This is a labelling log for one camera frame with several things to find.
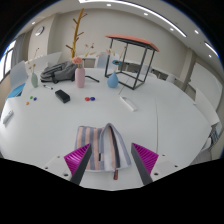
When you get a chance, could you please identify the round wall clock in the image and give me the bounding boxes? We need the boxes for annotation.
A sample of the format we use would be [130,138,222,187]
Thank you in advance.
[34,25,45,37]

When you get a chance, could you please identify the grey striped towel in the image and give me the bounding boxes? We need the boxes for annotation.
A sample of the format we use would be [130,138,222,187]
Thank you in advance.
[73,122,132,181]

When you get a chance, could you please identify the blue vase with flowers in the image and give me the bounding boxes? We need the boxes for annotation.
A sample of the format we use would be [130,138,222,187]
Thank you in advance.
[105,46,128,89]

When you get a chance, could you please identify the black rectangular box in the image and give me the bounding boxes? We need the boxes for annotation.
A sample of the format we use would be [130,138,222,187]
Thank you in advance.
[54,89,71,104]

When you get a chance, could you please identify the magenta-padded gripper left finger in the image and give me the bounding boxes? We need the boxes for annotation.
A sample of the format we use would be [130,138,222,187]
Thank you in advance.
[42,143,93,186]

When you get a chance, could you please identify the green vase with dried stems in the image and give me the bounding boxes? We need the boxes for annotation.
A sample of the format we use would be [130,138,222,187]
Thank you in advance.
[28,47,40,89]

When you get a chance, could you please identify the white flat remote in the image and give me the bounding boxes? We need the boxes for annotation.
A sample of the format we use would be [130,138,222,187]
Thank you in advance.
[119,95,138,112]

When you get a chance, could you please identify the grey backpack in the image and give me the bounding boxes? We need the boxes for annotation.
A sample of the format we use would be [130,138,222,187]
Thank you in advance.
[39,61,78,84]

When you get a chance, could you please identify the long ceiling light strip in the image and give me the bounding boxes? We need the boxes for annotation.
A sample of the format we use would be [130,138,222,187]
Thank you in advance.
[78,0,188,38]

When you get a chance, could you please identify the white chair blue seat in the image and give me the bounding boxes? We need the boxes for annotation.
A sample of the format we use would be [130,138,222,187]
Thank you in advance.
[5,59,29,100]

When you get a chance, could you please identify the grey curtain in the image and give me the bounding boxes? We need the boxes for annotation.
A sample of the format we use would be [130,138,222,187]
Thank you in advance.
[13,33,29,66]

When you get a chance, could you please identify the round ceiling lights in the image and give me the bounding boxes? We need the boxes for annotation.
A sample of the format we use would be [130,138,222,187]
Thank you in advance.
[31,3,200,35]

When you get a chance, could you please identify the black frame stand orange top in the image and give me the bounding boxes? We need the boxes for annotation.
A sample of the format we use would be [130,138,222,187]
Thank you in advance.
[104,34,160,91]

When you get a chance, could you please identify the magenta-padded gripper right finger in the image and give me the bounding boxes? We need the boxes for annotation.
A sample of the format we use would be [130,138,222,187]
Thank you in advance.
[130,142,183,186]

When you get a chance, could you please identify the window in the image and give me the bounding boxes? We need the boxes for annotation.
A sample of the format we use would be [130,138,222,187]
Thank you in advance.
[0,40,17,81]

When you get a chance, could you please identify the wooden coat rack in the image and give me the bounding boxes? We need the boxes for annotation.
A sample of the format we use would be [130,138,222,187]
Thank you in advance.
[64,8,88,59]

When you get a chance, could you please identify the pink vase with flowers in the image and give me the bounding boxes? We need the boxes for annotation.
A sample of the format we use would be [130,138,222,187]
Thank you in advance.
[70,42,96,89]

